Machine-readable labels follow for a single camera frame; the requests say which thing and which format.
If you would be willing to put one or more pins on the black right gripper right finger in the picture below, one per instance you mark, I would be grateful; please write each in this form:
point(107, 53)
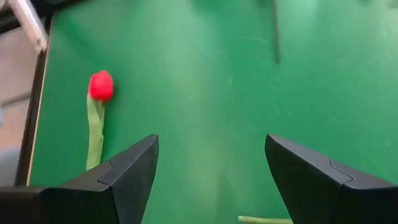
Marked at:
point(335, 196)

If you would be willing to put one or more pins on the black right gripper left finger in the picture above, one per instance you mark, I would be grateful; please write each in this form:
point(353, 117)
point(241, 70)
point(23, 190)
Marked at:
point(77, 202)

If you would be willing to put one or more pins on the red artificial tulip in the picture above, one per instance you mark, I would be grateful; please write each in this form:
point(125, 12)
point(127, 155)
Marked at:
point(264, 220)
point(101, 85)

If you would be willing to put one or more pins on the pale blossom spray dark stem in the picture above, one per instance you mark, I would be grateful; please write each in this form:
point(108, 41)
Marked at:
point(275, 37)

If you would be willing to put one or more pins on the pale metal bar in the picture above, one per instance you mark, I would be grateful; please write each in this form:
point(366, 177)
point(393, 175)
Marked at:
point(28, 25)

